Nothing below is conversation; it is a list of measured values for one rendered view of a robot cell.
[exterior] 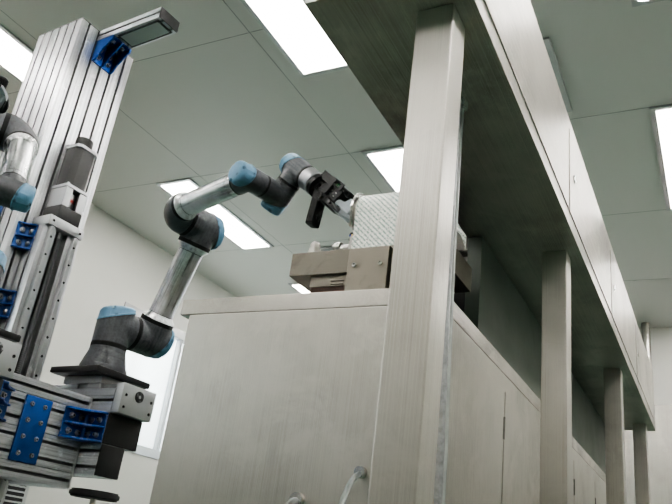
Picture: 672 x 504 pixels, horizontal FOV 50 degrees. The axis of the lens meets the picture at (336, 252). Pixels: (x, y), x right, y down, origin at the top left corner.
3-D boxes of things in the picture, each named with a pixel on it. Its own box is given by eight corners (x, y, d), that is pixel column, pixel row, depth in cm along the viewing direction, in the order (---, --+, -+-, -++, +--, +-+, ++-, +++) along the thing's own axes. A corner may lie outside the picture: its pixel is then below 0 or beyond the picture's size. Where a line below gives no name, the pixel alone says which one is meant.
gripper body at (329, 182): (345, 185, 209) (321, 166, 216) (325, 207, 209) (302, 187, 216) (357, 197, 215) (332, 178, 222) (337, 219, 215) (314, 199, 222)
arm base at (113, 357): (67, 369, 231) (75, 339, 235) (103, 381, 242) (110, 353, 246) (99, 367, 223) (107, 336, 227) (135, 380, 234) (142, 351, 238)
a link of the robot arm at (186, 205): (151, 194, 246) (247, 149, 215) (177, 207, 253) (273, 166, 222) (144, 224, 241) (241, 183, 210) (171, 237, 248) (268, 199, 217)
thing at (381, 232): (347, 286, 190) (355, 222, 197) (432, 280, 179) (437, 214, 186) (346, 285, 189) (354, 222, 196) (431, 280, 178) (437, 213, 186)
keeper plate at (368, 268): (347, 296, 164) (353, 252, 168) (388, 294, 159) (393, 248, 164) (342, 292, 162) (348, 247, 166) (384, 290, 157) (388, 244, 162)
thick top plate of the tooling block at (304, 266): (319, 300, 186) (322, 278, 189) (470, 292, 168) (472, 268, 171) (288, 276, 174) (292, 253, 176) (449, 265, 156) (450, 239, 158)
